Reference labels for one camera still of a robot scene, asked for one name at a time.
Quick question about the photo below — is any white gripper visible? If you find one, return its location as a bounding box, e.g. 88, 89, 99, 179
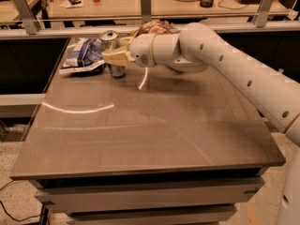
101, 34, 156, 68

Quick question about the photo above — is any silver blue redbull can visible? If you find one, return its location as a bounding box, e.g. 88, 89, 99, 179
100, 30, 126, 78

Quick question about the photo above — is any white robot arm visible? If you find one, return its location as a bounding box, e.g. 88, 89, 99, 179
100, 22, 300, 145

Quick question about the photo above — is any blue chip bag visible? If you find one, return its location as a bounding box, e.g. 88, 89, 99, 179
59, 38, 106, 74

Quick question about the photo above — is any brown yellow chip bag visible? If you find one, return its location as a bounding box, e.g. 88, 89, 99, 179
130, 21, 179, 37

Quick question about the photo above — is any black mesh pen cup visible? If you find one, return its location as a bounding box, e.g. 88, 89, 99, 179
200, 0, 214, 8

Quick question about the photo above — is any metal railing frame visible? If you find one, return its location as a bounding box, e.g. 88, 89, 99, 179
0, 0, 300, 40

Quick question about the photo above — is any thin desk cable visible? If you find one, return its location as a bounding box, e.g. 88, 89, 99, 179
217, 0, 251, 11

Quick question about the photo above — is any black floor cable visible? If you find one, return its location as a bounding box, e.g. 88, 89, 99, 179
0, 179, 43, 222

